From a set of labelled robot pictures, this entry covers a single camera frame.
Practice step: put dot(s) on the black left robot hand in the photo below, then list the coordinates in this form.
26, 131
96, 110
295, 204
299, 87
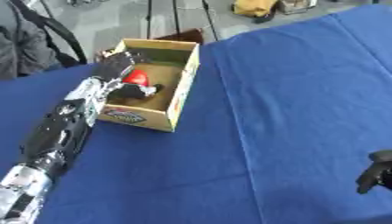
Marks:
113, 65

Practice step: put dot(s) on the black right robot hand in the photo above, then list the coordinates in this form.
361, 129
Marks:
376, 172

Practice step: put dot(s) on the red toy fruit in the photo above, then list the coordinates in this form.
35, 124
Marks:
137, 77

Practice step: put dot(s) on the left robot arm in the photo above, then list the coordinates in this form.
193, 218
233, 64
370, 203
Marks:
56, 137

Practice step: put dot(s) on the tan cardboard box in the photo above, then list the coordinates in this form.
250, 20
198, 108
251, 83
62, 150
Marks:
153, 87

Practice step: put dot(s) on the black chair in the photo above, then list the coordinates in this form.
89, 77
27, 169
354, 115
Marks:
61, 38

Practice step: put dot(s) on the black tripod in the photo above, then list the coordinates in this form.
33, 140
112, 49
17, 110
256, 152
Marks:
178, 17

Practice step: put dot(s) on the yellow bag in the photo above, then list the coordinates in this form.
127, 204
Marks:
253, 7

